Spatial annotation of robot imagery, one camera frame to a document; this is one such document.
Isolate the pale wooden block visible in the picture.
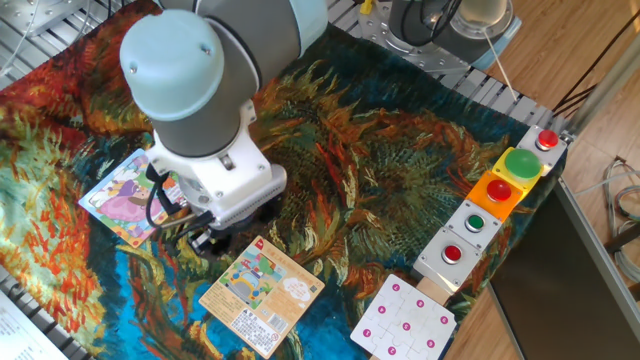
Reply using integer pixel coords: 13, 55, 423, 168
416, 276, 452, 306

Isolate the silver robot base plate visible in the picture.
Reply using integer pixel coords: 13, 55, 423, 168
357, 0, 474, 74

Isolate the yellow green mushroom-button box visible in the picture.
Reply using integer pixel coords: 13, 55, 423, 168
491, 146, 546, 194

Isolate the large grey red-button box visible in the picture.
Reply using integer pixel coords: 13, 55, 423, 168
412, 225, 484, 295

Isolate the princess picture puzzle board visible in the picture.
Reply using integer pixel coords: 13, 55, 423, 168
78, 147, 184, 249

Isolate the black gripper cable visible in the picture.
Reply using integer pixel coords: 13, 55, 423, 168
144, 164, 216, 239

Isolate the grey green-button box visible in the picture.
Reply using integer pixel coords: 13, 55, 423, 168
443, 198, 504, 251

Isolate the dark flat panel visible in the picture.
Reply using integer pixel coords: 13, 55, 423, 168
487, 182, 640, 360

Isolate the white puzzle with pink dots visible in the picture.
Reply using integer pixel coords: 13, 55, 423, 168
349, 273, 458, 360

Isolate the short aluminium frame beam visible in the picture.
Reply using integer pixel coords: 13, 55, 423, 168
564, 34, 640, 136

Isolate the sunflower painting cloth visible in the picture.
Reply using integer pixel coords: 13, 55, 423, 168
0, 0, 569, 360

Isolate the silver bolted metal plate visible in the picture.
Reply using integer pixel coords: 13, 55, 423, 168
0, 0, 89, 39

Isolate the small grey red-button box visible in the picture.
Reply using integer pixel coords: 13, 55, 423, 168
516, 123, 569, 176

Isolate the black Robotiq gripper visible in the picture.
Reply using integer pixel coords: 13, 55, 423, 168
189, 212, 257, 255

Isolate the white printed paper sheet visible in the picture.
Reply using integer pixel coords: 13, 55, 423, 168
0, 289, 69, 360

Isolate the orange red-button box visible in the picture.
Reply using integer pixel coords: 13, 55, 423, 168
464, 169, 525, 224

